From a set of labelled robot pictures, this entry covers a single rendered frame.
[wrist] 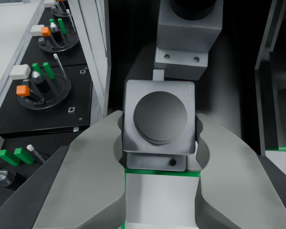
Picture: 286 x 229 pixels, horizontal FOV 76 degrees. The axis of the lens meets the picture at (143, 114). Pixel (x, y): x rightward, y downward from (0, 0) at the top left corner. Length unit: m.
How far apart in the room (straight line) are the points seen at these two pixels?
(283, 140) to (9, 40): 1.12
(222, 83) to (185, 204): 0.22
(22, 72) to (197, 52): 0.57
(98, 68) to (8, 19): 1.16
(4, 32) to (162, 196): 1.12
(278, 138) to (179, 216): 0.22
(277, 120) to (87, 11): 0.18
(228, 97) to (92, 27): 0.14
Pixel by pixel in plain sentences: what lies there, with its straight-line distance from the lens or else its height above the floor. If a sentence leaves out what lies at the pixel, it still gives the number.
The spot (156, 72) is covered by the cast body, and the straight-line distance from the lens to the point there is 0.16.
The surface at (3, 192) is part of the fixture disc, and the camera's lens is 0.46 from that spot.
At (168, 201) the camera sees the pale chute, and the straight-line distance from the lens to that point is 0.34.
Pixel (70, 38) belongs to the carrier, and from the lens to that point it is 0.75.
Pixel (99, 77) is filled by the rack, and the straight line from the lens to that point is 0.22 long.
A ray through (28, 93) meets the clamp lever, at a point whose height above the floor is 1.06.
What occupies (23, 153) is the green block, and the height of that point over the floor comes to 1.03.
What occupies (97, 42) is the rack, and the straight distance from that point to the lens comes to 0.19.
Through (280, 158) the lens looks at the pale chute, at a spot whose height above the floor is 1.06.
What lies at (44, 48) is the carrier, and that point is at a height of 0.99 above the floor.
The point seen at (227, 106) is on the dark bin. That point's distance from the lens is 0.19.
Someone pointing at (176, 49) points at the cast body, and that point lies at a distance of 0.16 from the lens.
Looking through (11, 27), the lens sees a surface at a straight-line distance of 1.27.
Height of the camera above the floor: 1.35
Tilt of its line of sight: 53 degrees down
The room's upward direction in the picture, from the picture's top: 1 degrees counter-clockwise
